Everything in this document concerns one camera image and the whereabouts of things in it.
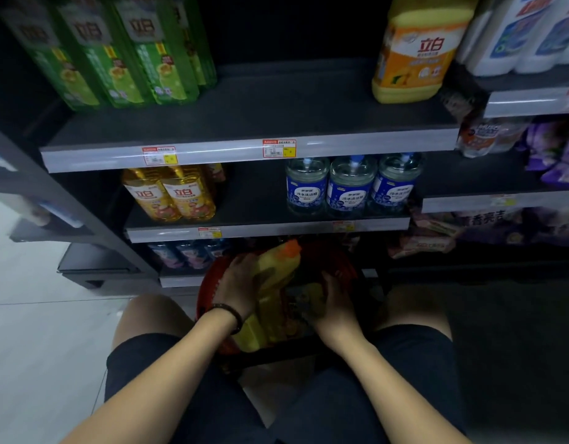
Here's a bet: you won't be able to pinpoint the clear bottle blue label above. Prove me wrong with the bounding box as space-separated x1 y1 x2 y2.
369 153 424 213
325 155 378 219
285 157 331 216

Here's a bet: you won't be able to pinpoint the red shopping basket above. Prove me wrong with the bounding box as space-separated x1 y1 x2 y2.
196 241 360 366

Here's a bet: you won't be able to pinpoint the white orange refill pouch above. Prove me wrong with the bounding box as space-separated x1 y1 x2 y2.
457 116 531 159

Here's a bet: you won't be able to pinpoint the person's right hand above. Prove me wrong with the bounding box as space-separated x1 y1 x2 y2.
307 272 363 355

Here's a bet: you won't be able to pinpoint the grey side shelf unit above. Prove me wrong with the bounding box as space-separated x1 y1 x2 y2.
0 119 161 297

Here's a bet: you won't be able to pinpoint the person's right leg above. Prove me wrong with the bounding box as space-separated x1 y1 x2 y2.
373 286 454 341

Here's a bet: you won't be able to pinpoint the dark shorts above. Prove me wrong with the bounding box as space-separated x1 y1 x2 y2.
104 324 468 444

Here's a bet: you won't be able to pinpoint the person's leg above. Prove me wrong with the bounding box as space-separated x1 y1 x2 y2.
110 294 198 353
373 286 454 341

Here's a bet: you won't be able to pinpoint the large yellow detergent jug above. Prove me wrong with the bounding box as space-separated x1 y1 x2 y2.
371 0 480 105

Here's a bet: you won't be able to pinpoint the person's left forearm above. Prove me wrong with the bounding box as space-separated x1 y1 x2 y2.
60 309 245 444

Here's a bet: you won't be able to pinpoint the person's left hand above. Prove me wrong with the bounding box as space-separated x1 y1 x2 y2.
213 253 263 320

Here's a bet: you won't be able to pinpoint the purple refill pouch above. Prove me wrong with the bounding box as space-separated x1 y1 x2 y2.
519 117 569 188

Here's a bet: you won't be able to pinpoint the white bottle blue label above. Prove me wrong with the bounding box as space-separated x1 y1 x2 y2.
456 0 563 77
513 0 569 75

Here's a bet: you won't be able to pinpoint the black wristband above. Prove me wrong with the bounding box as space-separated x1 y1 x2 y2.
205 303 244 336

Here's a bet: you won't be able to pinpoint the amber detergent bottle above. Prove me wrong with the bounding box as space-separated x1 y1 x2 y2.
160 165 217 223
121 168 183 224
203 163 228 186

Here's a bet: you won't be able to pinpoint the yellow detergent bottle orange cap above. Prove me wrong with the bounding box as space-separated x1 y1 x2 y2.
233 240 303 355

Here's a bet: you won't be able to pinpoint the person's left leg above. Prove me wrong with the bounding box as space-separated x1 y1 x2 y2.
110 294 198 353

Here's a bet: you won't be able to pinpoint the person's right forearm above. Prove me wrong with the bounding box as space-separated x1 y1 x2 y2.
324 335 473 444

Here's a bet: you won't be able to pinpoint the green detergent bottle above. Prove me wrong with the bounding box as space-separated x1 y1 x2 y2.
104 0 200 106
0 0 103 112
47 0 156 109
170 0 218 89

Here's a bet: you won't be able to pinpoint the pink soap packet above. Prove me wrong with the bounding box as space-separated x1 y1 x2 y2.
388 236 456 260
410 212 462 237

